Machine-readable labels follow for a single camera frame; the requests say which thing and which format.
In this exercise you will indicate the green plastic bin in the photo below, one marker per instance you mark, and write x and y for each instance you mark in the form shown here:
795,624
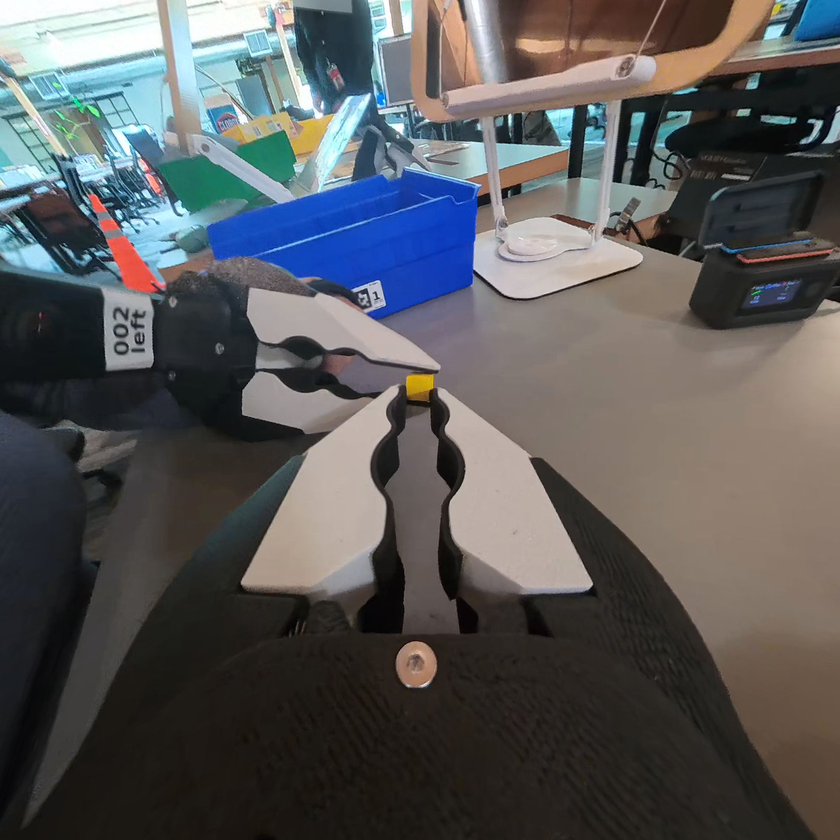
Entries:
223,177

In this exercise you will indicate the black cardboard box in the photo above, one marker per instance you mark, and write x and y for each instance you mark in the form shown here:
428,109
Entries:
715,190

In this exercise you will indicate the wood edged desk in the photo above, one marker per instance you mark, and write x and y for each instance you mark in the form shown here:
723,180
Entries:
512,157
787,56

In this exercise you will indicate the wooden post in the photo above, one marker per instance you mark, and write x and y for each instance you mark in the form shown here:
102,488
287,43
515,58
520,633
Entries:
178,72

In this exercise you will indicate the small yellow block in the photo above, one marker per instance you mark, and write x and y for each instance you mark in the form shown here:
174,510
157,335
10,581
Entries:
420,387

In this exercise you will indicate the orange traffic cone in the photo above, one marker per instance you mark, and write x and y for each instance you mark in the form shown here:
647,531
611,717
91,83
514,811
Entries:
128,253

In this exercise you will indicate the person's blue sweater torso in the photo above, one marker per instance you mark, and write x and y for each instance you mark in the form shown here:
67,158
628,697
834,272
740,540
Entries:
33,590

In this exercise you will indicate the yellow box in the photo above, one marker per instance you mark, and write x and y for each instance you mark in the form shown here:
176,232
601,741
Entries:
275,131

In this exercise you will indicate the blue plastic bin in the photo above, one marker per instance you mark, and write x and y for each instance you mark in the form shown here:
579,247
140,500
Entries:
367,256

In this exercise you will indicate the person's left forearm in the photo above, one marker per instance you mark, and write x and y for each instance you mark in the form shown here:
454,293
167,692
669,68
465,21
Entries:
79,400

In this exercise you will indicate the black charger case with display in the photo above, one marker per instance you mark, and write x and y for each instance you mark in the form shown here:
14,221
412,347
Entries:
754,295

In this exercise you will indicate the grey monitor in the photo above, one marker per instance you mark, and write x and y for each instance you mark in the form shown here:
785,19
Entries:
394,69

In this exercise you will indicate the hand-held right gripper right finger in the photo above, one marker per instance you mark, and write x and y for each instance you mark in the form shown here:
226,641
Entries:
518,525

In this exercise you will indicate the white jointed stand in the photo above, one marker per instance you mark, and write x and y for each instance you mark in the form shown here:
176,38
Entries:
243,167

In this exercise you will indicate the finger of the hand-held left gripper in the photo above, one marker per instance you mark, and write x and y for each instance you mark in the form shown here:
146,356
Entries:
354,328
282,407

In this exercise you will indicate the wood framed mirror with stand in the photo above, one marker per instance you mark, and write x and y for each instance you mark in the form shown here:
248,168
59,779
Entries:
590,39

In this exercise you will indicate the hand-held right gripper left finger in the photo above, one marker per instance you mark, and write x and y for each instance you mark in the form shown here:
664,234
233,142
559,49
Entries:
315,525

